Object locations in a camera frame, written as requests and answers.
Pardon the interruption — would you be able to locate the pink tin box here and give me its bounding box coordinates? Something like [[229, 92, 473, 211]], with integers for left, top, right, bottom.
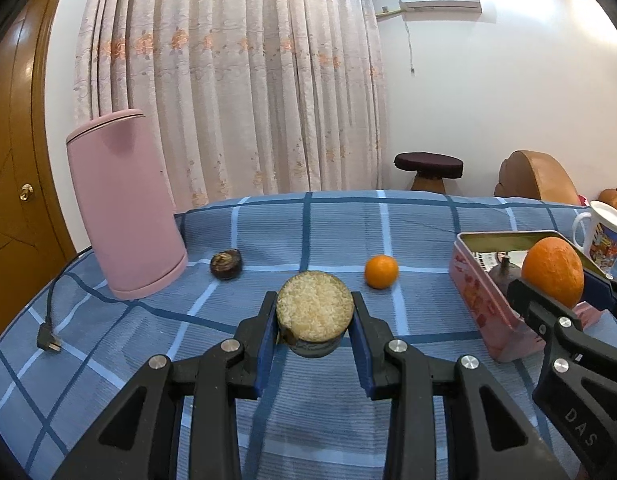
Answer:
[[449, 230, 604, 363]]

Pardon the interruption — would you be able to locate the wooden door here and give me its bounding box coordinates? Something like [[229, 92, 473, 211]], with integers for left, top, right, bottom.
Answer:
[[0, 0, 82, 351]]

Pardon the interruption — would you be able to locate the round stool with dark cushion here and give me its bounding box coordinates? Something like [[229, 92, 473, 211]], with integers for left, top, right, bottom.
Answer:
[[393, 152, 464, 192]]

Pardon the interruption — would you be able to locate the pink floral curtain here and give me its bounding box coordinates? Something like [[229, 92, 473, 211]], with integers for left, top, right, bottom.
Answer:
[[73, 0, 389, 211]]

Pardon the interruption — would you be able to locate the white printed mug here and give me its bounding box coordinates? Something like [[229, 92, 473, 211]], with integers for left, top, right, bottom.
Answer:
[[573, 210, 617, 276]]

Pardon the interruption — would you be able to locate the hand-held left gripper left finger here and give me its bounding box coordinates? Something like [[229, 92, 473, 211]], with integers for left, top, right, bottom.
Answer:
[[51, 291, 279, 480]]

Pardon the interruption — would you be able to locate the dark brown water chestnut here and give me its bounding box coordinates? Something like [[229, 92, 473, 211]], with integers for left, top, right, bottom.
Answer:
[[210, 249, 243, 280]]

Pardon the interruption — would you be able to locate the blue checked tablecloth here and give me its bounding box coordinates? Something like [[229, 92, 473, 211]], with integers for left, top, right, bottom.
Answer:
[[0, 190, 617, 480]]

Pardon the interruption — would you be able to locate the black power cord with plug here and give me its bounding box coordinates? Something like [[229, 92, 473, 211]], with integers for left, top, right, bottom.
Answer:
[[37, 247, 96, 353]]

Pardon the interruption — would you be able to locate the white mug lid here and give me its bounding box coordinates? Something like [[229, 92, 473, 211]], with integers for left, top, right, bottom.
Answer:
[[590, 200, 617, 233]]

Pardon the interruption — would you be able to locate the brown leather armchair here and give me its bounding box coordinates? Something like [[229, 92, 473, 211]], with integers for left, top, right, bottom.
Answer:
[[493, 150, 582, 206]]

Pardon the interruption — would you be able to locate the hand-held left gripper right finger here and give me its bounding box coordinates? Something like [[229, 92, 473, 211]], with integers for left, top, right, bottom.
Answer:
[[349, 291, 572, 480]]

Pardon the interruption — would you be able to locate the pink electric kettle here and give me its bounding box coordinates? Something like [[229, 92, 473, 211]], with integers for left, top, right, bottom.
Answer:
[[66, 108, 188, 301]]

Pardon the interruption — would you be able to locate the small smooth orange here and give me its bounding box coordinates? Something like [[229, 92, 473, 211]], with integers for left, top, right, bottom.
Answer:
[[365, 254, 400, 290]]

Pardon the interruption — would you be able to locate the air conditioner power cord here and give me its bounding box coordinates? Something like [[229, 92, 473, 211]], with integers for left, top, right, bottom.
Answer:
[[406, 14, 417, 75]]

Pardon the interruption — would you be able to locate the large rough-skinned orange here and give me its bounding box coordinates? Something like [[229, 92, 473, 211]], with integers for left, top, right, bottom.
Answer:
[[521, 237, 585, 308]]

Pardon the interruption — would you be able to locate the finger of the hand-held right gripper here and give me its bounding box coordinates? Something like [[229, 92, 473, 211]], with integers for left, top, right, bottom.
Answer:
[[581, 260, 617, 331], [507, 277, 617, 478]]

